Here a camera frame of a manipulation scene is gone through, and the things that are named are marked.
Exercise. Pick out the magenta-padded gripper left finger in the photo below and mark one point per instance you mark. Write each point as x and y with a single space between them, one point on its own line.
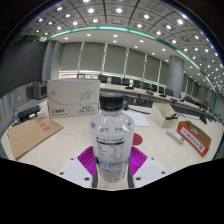
75 170

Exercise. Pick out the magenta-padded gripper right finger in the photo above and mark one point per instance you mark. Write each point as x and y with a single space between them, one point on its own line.
148 170

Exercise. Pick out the clear black-capped drink bottle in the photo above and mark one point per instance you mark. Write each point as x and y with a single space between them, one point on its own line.
111 143

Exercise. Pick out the white printed paper sheet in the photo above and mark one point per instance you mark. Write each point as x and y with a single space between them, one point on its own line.
140 119

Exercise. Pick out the red-sided brown cardboard box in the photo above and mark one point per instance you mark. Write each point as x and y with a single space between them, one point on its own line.
191 140

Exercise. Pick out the white open cardboard box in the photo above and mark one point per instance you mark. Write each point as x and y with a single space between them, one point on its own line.
158 115

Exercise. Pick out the brown cardboard sheet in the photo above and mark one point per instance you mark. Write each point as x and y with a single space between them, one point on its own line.
30 135

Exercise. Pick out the black hand tool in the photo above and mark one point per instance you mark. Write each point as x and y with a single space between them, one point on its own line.
172 116

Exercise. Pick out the white paper carton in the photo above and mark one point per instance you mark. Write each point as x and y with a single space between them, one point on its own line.
70 96

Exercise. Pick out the black flat device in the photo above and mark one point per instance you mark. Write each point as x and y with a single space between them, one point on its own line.
28 112

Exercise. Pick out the grey monitor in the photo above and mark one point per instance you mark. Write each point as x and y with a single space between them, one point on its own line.
40 91

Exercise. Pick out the row of black chairs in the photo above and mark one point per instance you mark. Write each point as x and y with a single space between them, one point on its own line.
136 83

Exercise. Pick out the ceiling lights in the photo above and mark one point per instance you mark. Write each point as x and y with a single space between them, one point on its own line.
119 10

